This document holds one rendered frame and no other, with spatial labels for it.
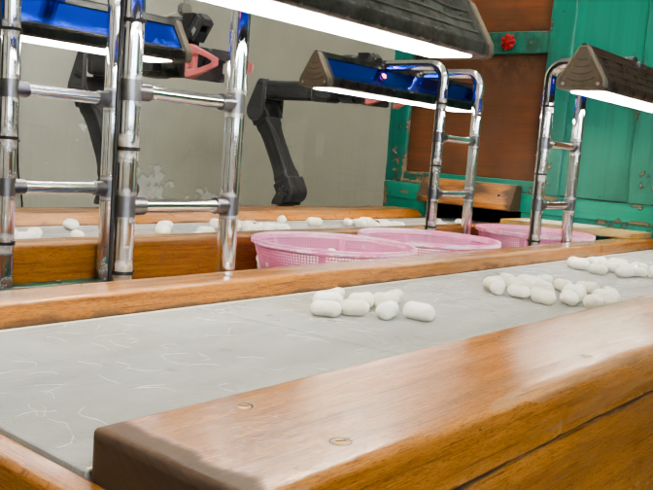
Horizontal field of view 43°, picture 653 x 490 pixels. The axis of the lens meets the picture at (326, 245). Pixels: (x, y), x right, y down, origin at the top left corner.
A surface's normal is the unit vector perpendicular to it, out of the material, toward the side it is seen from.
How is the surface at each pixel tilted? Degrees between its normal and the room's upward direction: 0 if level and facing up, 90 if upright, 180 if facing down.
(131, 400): 0
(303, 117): 90
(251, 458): 0
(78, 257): 90
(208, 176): 90
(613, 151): 90
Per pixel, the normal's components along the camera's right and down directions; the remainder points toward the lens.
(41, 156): 0.76, 0.14
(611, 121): -0.64, 0.04
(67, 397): 0.07, -0.99
